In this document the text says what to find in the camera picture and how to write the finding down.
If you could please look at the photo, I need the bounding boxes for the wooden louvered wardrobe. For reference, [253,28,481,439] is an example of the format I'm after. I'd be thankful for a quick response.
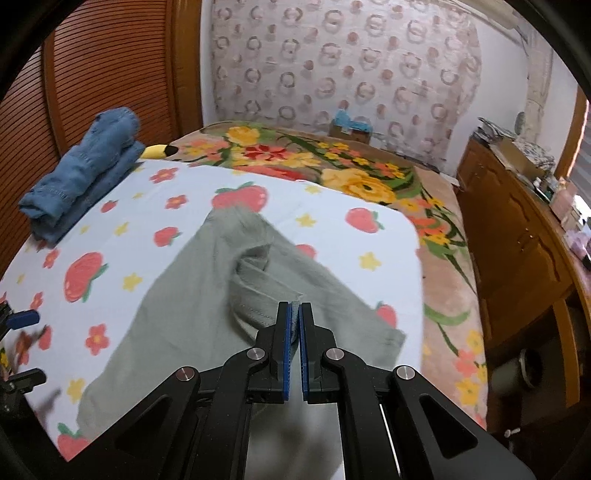
[0,0,204,278]

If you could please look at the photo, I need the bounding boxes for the grey round object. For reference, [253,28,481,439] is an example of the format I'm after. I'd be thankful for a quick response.
[489,348,549,394]

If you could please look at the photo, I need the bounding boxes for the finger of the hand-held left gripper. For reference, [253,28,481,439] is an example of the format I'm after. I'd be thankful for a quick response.
[0,368,47,395]
[0,302,40,331]

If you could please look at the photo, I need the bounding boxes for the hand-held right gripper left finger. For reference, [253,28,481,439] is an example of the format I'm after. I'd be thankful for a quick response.
[69,301,296,480]

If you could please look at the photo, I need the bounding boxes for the floral cloth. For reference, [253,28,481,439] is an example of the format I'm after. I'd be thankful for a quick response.
[517,140,556,172]

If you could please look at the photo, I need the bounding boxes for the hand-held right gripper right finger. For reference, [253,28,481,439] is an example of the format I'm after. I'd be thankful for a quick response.
[299,301,536,480]

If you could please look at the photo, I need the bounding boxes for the grey window blind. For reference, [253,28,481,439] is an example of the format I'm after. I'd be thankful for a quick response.
[570,131,591,188]

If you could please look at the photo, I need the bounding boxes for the small cardboard box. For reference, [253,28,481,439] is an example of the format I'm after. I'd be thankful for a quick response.
[329,121,372,145]

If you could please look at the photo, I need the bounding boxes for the pink bottle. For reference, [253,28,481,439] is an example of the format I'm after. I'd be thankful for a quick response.
[555,180,579,219]

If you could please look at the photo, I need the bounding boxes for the stack of papers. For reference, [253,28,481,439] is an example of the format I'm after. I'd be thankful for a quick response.
[475,117,514,142]

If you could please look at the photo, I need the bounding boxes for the white strawberry print sheet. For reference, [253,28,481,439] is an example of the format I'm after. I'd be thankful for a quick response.
[0,159,426,462]

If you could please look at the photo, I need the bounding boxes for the grey-green pants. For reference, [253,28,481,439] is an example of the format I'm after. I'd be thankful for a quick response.
[76,208,407,480]

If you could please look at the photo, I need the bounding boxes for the open cardboard box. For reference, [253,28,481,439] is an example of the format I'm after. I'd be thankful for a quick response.
[488,137,546,181]

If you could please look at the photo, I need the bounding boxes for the wooden sideboard cabinet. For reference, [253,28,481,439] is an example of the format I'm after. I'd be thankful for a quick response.
[455,136,591,435]

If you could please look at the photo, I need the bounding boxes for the blue plastic bag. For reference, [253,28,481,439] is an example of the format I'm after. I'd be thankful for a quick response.
[335,110,373,132]

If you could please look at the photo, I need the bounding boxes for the purple tissue pack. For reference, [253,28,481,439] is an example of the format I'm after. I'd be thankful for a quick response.
[564,229,591,258]

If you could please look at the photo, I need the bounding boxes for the cream lace curtain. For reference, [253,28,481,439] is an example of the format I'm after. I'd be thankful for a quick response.
[525,25,556,136]

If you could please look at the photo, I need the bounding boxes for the yellow plush toy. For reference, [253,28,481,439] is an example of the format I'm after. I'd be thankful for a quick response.
[141,144,179,161]

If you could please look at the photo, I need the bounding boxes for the circle pattern wall curtain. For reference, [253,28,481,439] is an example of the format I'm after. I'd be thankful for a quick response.
[210,0,483,174]

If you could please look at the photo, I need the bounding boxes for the folded blue jeans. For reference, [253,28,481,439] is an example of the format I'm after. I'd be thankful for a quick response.
[18,107,146,244]

